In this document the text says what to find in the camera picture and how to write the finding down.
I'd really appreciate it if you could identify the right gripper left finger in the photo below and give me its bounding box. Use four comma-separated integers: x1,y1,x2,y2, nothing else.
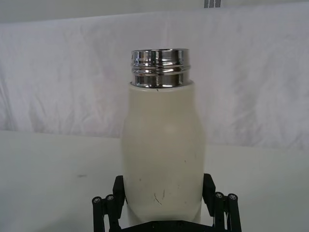
91,175,126,232

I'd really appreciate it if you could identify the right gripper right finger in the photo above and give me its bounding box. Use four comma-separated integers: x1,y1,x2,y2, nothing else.
202,173,240,232

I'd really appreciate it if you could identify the cream vacuum bottle steel neck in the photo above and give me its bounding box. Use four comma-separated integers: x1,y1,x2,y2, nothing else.
119,48,206,223

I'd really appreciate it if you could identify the white table cloth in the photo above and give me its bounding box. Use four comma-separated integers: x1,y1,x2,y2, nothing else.
0,128,309,232

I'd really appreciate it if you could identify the white curtain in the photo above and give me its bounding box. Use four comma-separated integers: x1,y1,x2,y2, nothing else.
0,1,309,152

